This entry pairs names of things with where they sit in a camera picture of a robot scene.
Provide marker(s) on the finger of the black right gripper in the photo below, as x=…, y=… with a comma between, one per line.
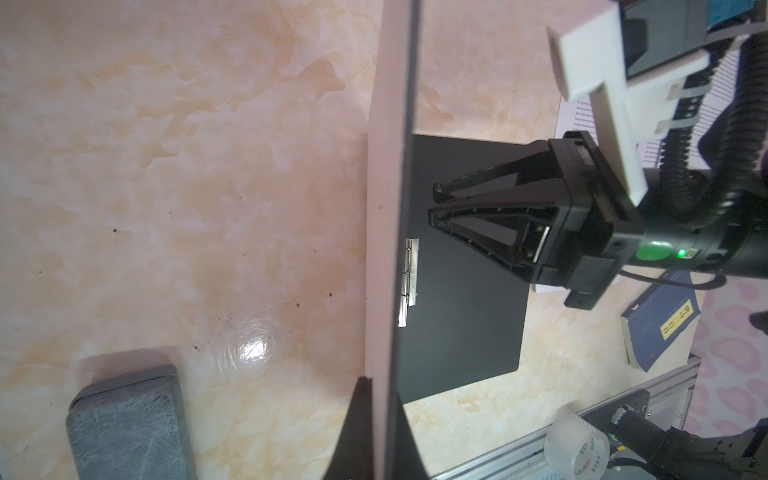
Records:
x=524, y=169
x=519, y=239

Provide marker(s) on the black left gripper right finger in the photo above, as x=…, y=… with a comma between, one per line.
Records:
x=408, y=462

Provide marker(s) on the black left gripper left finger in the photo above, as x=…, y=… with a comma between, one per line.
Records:
x=352, y=458

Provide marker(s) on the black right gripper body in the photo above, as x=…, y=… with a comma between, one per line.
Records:
x=597, y=230

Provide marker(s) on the printed paper sheet green highlight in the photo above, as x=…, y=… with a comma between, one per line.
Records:
x=577, y=116

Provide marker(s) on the white folder with black inside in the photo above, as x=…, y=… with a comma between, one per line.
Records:
x=467, y=323

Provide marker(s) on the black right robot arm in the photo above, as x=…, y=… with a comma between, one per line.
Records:
x=735, y=244

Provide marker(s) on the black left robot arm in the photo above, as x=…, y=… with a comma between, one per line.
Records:
x=670, y=454

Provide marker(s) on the blue booklet with yellow label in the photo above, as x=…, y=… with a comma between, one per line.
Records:
x=657, y=317

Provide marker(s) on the clear tape roll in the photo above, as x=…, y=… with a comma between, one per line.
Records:
x=574, y=448

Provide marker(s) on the right printed paper sheet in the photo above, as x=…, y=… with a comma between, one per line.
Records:
x=714, y=103

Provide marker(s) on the grey sponge block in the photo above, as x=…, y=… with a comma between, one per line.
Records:
x=132, y=426

